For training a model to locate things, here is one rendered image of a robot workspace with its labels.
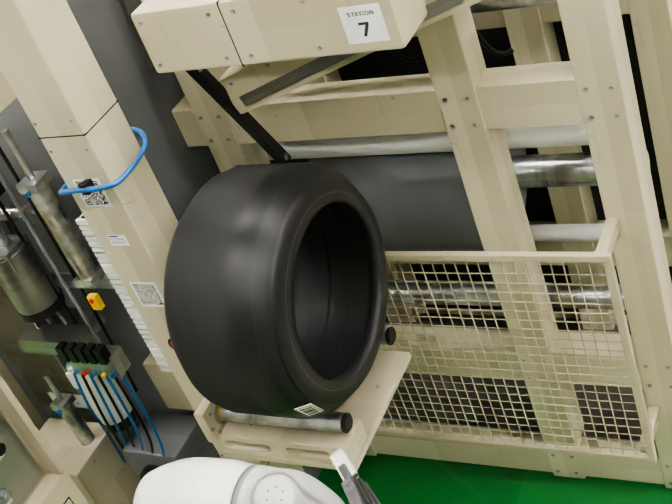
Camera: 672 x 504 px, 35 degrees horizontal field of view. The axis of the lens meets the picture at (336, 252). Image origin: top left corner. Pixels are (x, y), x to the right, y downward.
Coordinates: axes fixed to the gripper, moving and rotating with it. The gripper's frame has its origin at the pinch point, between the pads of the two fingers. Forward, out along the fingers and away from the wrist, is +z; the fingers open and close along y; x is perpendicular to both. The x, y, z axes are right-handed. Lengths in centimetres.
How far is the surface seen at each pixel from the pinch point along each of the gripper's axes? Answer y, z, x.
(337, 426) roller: 14.4, 15.2, -1.4
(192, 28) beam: -40, 80, 32
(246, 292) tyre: -26.0, 29.9, 8.7
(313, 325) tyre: 26, 47, 3
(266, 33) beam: -38, 68, 43
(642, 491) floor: 124, -6, 34
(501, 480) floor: 123, 21, 2
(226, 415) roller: 14.3, 35.5, -23.4
